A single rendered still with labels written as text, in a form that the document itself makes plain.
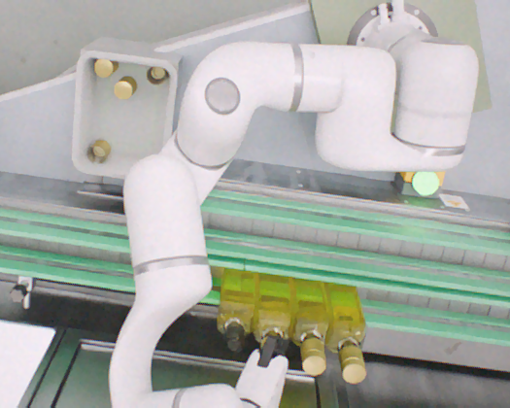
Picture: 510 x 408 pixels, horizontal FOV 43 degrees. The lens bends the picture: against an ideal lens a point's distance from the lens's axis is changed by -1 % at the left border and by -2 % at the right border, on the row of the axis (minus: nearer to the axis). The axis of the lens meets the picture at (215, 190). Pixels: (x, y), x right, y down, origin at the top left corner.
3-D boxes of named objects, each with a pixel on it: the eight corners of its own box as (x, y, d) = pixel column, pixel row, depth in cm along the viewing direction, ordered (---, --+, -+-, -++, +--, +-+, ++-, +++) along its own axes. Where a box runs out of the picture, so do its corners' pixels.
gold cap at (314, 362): (298, 356, 97) (299, 374, 93) (302, 335, 96) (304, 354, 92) (322, 359, 97) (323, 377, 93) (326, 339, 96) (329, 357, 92)
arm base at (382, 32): (347, 1, 106) (364, 11, 92) (424, -15, 105) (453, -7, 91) (360, 92, 112) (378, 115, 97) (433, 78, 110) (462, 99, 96)
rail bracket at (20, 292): (30, 283, 124) (5, 322, 111) (30, 251, 121) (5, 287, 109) (51, 287, 124) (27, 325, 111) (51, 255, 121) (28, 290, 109)
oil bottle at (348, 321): (316, 289, 120) (326, 358, 100) (322, 261, 118) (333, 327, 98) (346, 293, 120) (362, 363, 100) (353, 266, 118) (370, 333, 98)
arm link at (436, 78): (455, 28, 92) (495, 45, 77) (441, 118, 97) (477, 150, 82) (388, 24, 93) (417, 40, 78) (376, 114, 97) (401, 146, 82)
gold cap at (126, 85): (119, 75, 119) (113, 80, 115) (137, 77, 119) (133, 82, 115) (118, 93, 120) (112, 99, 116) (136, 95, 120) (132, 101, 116)
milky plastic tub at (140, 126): (83, 156, 127) (70, 172, 119) (89, 41, 119) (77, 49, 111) (171, 169, 127) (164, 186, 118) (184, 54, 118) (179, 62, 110)
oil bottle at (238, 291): (221, 273, 120) (214, 340, 100) (225, 246, 118) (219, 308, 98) (252, 277, 120) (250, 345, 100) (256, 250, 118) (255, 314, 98)
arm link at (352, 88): (306, 50, 76) (295, 181, 81) (495, 56, 79) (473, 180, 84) (288, 38, 84) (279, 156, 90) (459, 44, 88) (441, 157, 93)
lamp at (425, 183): (408, 189, 117) (412, 195, 115) (414, 166, 116) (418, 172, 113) (433, 192, 117) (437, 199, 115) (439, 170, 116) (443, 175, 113)
